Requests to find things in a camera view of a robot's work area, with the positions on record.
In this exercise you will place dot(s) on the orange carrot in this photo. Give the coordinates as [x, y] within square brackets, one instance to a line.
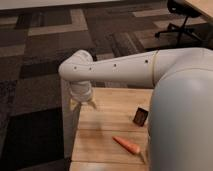
[131, 147]

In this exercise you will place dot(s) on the small dark brown block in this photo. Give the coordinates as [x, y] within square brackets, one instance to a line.
[140, 117]

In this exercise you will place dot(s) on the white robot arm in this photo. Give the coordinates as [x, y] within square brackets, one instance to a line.
[180, 128]

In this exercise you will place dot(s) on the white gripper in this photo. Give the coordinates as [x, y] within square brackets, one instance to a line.
[81, 92]

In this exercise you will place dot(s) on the light wooden desk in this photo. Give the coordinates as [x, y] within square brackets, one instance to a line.
[205, 7]

